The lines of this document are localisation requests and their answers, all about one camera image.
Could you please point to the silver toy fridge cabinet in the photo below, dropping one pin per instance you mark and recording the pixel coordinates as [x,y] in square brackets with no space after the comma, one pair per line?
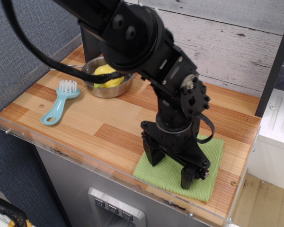
[71,182]

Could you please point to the green cloth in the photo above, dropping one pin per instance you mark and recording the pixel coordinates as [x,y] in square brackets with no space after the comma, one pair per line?
[167,173]

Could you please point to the yellow toy bell pepper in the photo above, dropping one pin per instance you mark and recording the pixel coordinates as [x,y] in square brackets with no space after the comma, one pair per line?
[105,69]

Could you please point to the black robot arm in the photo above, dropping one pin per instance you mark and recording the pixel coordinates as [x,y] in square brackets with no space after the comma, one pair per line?
[133,38]

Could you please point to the black frame post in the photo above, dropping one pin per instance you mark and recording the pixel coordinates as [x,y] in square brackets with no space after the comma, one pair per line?
[271,80]
[91,45]

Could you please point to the black left frame post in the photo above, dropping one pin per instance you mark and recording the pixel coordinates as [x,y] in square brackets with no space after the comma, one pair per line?
[91,45]

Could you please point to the white side cabinet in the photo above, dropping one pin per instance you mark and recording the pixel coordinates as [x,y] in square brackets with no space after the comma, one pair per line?
[266,160]

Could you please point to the black right frame post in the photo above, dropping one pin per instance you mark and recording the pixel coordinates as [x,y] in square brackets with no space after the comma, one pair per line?
[271,80]

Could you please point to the light blue dish brush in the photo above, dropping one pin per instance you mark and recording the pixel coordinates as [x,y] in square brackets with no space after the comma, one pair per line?
[68,89]

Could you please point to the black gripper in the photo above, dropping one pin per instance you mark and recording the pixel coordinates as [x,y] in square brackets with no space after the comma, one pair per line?
[179,144]

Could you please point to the steel pan with wire handle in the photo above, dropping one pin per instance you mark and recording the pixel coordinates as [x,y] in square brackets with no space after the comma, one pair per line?
[111,92]

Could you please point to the yellow object at corner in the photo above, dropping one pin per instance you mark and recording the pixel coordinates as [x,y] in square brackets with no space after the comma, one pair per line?
[20,223]

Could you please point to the silver dispenser button panel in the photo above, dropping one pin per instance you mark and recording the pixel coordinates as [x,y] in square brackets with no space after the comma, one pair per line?
[112,212]

